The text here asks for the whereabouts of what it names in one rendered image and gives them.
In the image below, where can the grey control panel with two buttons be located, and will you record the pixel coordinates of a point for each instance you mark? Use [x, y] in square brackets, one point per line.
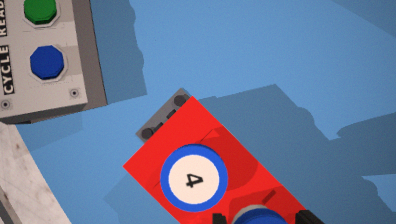
[41, 74]

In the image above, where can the red rectangular block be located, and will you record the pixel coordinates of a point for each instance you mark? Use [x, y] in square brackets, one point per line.
[249, 182]

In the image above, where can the grey metal bracket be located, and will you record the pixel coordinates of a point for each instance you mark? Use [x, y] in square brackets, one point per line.
[160, 115]

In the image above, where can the blue flat mat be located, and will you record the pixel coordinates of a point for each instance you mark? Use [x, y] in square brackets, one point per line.
[308, 87]

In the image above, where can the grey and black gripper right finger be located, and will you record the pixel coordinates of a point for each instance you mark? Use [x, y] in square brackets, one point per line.
[306, 217]

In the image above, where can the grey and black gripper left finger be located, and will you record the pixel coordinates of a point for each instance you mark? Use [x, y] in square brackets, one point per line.
[218, 218]

